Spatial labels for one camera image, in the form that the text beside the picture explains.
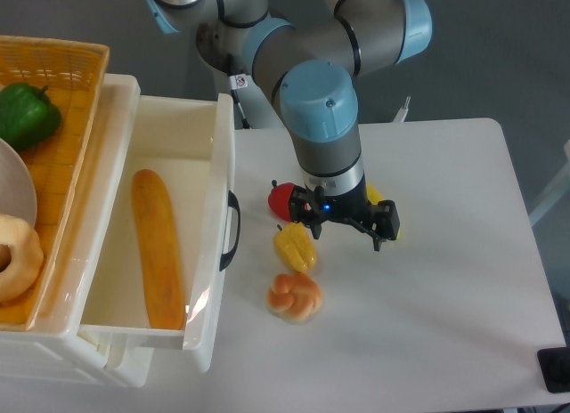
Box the red bell pepper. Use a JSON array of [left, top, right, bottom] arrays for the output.
[[267, 180, 295, 222]]

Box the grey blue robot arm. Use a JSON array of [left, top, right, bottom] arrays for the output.
[[146, 0, 433, 247]]

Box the yellow banana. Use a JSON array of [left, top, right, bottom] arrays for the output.
[[366, 182, 400, 240]]

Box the yellow bell pepper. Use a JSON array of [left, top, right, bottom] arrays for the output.
[[273, 223, 317, 273]]

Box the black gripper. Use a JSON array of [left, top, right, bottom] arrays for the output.
[[288, 183, 400, 252]]

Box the black device at table edge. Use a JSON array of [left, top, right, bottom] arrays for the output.
[[537, 347, 570, 393]]

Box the long baguette bread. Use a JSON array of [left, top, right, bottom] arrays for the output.
[[131, 169, 185, 330]]

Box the knotted bread roll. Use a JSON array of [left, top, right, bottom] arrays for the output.
[[265, 272, 323, 324]]

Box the orange woven basket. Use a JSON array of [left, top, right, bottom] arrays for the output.
[[1, 36, 110, 331]]

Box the beige plate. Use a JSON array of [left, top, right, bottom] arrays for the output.
[[0, 140, 37, 227]]

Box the white drawer cabinet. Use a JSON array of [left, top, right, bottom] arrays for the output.
[[1, 74, 140, 385]]

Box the green bell pepper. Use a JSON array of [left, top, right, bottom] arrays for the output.
[[1, 83, 62, 151]]

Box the glazed donut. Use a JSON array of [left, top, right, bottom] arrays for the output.
[[1, 215, 44, 302]]

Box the white drawer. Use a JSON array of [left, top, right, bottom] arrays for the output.
[[81, 94, 240, 373], [78, 330, 154, 387]]

